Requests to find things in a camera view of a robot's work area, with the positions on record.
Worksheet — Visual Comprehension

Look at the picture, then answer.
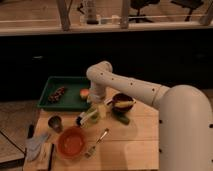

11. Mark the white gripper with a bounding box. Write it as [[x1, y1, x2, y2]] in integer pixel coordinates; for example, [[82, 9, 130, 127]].
[[87, 94, 107, 118]]

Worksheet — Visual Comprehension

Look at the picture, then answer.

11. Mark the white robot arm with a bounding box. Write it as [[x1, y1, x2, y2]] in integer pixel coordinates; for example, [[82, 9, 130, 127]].
[[86, 61, 213, 171]]

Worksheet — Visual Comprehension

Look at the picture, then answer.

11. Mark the green plastic cup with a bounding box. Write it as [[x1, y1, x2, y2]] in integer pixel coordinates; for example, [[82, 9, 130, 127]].
[[87, 107, 100, 123]]

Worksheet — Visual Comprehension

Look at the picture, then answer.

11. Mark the dark metal cup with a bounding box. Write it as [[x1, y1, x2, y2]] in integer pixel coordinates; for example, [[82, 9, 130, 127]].
[[48, 116, 63, 133]]

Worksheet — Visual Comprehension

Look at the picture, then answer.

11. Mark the orange toy fruit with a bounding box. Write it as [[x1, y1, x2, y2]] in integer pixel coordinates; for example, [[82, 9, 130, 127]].
[[80, 89, 89, 100]]

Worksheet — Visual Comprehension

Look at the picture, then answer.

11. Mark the dark brown bowl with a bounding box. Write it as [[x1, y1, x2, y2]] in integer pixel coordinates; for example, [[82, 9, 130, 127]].
[[112, 93, 136, 113]]

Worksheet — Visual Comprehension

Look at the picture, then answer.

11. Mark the yellow toy banana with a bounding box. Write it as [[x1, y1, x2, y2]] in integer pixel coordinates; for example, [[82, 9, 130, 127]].
[[114, 101, 134, 108]]

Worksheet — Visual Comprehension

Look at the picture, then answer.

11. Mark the green plastic tray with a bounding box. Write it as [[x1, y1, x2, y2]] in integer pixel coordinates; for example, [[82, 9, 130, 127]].
[[38, 76, 90, 111]]

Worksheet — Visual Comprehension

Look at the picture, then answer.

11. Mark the green toy cucumber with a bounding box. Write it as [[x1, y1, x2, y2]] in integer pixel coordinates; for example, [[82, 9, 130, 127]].
[[114, 113, 130, 125]]

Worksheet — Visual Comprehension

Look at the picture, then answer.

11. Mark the dark grape bunch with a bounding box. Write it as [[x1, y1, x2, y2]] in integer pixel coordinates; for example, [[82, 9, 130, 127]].
[[48, 87, 66, 103]]

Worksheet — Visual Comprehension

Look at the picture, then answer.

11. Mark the orange plastic bowl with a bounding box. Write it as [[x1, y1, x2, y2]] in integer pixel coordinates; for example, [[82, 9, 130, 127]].
[[56, 126, 86, 159]]

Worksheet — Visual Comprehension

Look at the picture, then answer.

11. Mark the grey crumpled cloth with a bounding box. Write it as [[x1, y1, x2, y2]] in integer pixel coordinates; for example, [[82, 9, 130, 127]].
[[26, 133, 50, 162]]

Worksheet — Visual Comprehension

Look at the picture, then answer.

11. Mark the wooden block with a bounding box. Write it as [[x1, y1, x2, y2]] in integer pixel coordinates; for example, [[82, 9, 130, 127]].
[[35, 143, 53, 171]]

